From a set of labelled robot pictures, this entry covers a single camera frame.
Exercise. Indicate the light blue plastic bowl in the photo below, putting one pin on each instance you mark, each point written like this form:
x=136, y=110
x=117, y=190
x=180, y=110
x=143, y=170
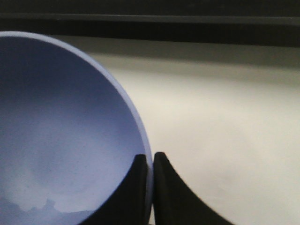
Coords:
x=68, y=133

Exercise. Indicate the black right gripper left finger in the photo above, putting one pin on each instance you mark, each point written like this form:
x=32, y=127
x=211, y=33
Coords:
x=127, y=204

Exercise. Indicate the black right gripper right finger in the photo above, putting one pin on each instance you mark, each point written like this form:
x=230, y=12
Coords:
x=174, y=202

